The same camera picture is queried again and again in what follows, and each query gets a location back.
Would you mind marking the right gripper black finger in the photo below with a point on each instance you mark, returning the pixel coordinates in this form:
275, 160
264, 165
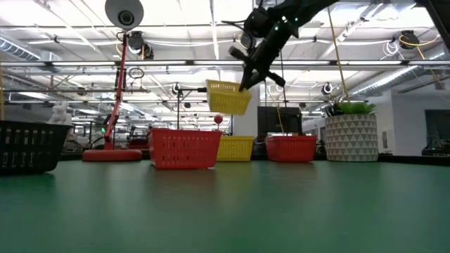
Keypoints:
247, 79
256, 78

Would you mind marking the yellow plastic basket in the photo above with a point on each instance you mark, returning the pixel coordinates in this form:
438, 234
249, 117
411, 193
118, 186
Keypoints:
237, 137
235, 154
225, 102

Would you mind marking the red plastic basket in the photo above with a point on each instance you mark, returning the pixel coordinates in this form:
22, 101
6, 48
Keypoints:
186, 132
291, 137
291, 154

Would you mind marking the black plastic basket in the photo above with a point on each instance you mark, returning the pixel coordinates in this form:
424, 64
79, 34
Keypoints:
31, 165

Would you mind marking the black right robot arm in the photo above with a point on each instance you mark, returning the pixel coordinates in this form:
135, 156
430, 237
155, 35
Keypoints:
302, 10

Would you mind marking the black rectangular panel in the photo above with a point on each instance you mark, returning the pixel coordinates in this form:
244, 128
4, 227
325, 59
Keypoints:
279, 119

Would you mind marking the red ball on stick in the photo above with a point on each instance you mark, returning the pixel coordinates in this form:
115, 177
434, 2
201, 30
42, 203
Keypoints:
218, 119

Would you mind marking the black light stand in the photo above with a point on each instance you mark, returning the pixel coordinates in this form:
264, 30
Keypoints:
178, 105

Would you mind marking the succulent in patterned white pot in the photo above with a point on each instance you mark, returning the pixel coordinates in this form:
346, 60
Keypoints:
351, 140

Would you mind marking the red desk lamp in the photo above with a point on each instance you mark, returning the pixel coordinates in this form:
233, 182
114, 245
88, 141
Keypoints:
112, 155

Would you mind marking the white figurine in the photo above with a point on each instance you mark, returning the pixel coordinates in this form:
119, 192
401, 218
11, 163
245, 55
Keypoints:
59, 112

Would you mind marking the black aluminium table frame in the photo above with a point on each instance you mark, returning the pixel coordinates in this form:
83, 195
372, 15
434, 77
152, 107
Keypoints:
415, 160

